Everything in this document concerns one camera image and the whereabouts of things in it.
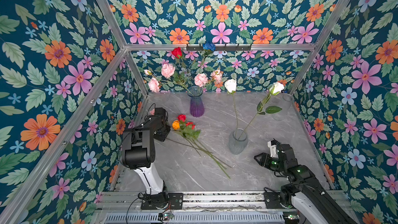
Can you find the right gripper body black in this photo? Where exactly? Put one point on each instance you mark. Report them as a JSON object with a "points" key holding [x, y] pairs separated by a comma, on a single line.
{"points": [[273, 163]]}

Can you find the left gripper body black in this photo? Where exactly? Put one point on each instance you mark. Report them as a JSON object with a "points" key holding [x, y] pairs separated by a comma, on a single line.
{"points": [[160, 135]]}

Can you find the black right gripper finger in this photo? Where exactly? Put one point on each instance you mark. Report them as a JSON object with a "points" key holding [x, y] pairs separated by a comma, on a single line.
{"points": [[262, 163], [260, 156]]}

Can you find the clear ribbed glass vase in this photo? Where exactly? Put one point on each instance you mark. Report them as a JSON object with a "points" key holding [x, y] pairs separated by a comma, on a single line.
{"points": [[238, 141]]}

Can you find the purple blue glass vase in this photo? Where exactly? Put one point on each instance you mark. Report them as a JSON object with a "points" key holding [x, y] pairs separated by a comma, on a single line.
{"points": [[197, 108]]}

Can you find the pink carnation spray stem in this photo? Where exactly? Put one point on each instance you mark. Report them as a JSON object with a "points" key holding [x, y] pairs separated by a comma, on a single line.
{"points": [[168, 75]]}

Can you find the white rose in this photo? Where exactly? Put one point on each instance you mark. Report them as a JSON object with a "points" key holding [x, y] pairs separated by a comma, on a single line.
{"points": [[262, 108]]}

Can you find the red rose stem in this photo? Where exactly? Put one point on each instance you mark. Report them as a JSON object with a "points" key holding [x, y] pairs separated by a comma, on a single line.
{"points": [[189, 137], [178, 59]]}

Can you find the blue rose stem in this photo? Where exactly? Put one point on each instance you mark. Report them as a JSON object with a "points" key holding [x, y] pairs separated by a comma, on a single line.
{"points": [[207, 54]]}

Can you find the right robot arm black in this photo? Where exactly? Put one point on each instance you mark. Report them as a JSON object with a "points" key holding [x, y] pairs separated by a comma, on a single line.
{"points": [[304, 192]]}

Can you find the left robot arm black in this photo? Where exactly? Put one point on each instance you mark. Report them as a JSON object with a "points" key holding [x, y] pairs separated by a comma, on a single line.
{"points": [[138, 154]]}

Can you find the clear glass vase far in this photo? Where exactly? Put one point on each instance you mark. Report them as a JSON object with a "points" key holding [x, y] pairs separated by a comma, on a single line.
{"points": [[284, 101]]}

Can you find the orange rose stem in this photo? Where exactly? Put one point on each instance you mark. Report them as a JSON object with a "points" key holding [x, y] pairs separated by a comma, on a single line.
{"points": [[176, 125]]}

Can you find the red rose stem lying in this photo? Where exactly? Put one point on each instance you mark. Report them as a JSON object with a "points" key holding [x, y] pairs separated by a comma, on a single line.
{"points": [[189, 137]]}

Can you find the aluminium back crossbar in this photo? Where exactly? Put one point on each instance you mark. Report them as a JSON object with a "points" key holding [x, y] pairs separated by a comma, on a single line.
{"points": [[219, 47]]}

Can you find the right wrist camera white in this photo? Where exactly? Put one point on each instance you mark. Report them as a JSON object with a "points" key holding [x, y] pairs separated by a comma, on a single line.
{"points": [[272, 145]]}

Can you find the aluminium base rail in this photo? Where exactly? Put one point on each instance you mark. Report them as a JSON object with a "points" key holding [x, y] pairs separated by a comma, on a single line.
{"points": [[199, 207]]}

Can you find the aluminium frame post left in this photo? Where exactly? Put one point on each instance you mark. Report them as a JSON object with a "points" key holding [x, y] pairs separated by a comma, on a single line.
{"points": [[116, 31]]}

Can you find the aluminium frame post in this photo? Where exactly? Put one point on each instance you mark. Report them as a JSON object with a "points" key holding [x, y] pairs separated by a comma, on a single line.
{"points": [[116, 31], [324, 34]]}

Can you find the aluminium frame post right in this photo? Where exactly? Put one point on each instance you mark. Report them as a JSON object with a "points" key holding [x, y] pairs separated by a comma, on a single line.
{"points": [[324, 34]]}

